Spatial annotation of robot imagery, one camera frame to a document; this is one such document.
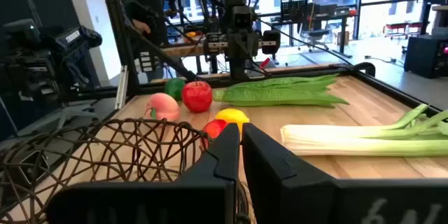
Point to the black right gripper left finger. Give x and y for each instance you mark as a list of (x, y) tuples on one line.
[(196, 196)]

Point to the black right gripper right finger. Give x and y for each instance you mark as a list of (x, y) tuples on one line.
[(297, 196)]

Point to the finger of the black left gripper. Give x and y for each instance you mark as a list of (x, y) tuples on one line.
[(246, 68), (235, 68)]

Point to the green romaine lettuce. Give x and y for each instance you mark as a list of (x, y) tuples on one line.
[(280, 92)]

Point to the red apple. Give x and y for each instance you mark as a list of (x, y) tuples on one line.
[(197, 96)]

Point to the yellow lemon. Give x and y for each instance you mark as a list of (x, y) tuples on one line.
[(232, 116)]

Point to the red oblong mango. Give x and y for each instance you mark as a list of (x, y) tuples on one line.
[(214, 128)]

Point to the green lime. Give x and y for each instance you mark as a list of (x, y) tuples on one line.
[(174, 87)]

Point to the pale green celery stalk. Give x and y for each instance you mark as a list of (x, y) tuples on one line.
[(350, 140)]

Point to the pink peach with leaf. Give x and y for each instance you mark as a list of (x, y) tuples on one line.
[(162, 106)]

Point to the dark brown wicker basket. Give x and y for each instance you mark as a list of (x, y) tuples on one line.
[(147, 122)]

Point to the black perforated monitor panel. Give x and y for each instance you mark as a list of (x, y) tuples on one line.
[(294, 8)]

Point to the black office chair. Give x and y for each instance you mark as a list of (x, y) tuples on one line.
[(313, 36)]

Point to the person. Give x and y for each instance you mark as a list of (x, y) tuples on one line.
[(140, 7)]

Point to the silver aluminium bar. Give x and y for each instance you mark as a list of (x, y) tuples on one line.
[(122, 87)]

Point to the red bench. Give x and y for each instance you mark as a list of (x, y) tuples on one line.
[(402, 27)]

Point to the black equipment box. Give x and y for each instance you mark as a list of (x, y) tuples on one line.
[(425, 56)]

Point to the black equipment stack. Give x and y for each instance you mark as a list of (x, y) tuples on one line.
[(35, 66)]

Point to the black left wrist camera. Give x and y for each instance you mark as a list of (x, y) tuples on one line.
[(242, 17)]

